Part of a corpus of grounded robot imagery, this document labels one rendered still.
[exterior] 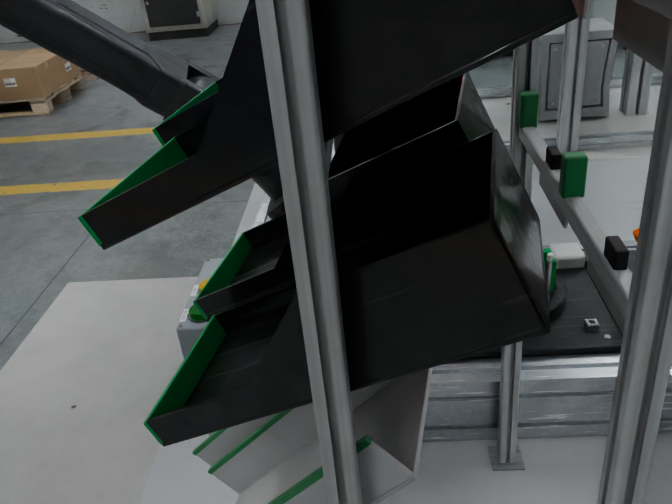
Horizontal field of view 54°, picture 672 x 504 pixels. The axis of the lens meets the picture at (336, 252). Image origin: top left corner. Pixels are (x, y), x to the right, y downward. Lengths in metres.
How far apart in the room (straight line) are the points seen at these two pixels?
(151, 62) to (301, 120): 0.53
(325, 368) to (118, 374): 0.80
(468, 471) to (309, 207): 0.63
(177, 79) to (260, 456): 0.43
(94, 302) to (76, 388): 0.26
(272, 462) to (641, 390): 0.38
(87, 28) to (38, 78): 5.39
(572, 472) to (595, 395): 0.10
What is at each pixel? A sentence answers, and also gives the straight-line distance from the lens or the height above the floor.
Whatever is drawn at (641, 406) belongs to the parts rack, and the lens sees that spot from 0.41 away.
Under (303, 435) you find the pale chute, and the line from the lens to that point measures 0.63.
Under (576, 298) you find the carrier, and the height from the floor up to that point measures 0.97.
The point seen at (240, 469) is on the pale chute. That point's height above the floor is 1.03.
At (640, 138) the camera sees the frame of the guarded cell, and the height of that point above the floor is 0.88.
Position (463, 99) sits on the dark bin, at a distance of 0.52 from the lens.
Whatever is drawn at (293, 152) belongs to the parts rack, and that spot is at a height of 1.42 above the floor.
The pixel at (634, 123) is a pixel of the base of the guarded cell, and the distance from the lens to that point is 2.04.
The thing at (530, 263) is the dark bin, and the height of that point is 1.33.
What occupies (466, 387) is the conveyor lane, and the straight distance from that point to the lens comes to 0.86.
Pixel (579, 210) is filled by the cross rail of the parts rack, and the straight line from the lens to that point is 0.48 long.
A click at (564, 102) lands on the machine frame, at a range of 1.73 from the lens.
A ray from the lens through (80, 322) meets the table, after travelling 1.31.
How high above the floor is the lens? 1.52
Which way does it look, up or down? 29 degrees down
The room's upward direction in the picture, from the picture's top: 6 degrees counter-clockwise
